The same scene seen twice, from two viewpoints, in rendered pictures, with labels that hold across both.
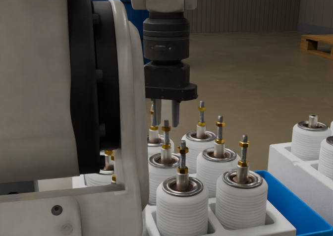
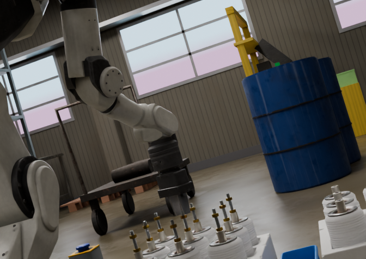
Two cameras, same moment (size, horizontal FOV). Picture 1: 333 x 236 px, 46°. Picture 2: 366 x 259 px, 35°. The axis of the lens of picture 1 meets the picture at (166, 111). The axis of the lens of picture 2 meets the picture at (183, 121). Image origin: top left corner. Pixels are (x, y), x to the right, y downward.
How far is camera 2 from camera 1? 1.06 m
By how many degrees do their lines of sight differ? 33
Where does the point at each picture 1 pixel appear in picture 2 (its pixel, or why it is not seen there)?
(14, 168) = (7, 217)
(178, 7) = (159, 135)
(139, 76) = (38, 183)
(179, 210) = not seen: outside the picture
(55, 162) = (16, 213)
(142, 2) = (142, 138)
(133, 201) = (34, 221)
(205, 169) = not seen: hidden behind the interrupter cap
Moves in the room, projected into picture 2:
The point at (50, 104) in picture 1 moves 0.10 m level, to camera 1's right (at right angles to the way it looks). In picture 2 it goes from (7, 196) to (43, 185)
